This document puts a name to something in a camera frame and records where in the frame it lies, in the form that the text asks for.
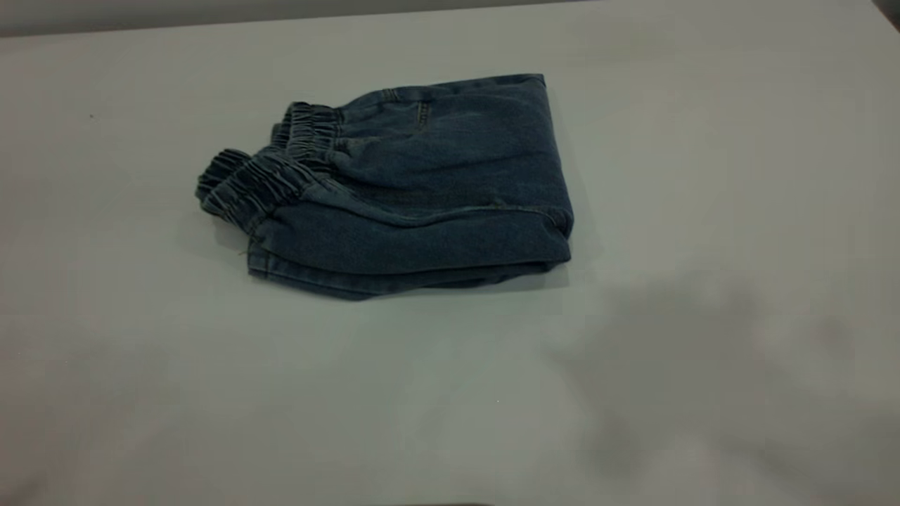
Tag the blue denim jeans basketball print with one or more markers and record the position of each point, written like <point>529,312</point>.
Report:
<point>422,197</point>

